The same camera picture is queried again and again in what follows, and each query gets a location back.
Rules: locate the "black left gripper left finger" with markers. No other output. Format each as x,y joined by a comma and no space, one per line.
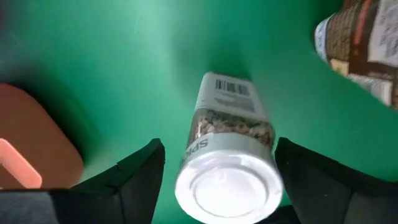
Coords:
124,193

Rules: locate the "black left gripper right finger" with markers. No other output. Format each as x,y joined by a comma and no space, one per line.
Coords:
335,196

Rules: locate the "white-lid spice jar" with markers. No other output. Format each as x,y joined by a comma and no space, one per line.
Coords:
228,180

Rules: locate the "brown spice packet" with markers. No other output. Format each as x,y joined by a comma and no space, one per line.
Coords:
363,40

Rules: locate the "orange plastic bin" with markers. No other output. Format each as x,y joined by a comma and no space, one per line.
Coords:
34,130

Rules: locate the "green table mat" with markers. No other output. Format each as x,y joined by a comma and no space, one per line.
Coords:
140,77

